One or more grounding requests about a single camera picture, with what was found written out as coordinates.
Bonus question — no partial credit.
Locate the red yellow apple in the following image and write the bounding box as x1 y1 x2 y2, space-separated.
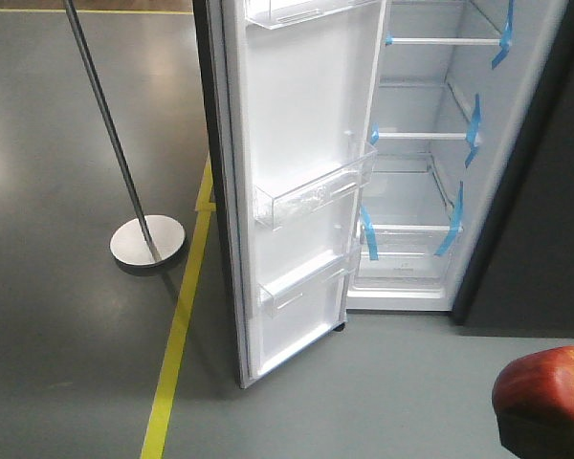
492 345 574 425

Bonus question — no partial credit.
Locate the clear upper door bin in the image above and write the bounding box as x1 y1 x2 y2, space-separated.
245 0 375 30

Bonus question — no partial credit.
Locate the refrigerator door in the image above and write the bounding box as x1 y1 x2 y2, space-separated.
193 1 387 388

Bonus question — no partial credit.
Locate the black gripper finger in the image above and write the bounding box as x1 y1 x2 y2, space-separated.
497 412 574 458

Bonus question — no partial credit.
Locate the clear middle door bin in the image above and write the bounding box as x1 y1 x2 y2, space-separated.
253 140 377 230

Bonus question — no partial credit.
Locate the clear lower door bin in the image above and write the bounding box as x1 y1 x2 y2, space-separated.
258 245 360 317

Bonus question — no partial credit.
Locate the metal stanchion pole with base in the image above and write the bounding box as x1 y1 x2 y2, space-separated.
63 1 186 269

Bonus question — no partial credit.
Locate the clear door bin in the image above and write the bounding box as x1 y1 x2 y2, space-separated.
253 140 377 230
258 245 360 317
245 0 375 30

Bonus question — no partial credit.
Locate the refrigerator body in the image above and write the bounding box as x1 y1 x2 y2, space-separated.
347 1 574 329

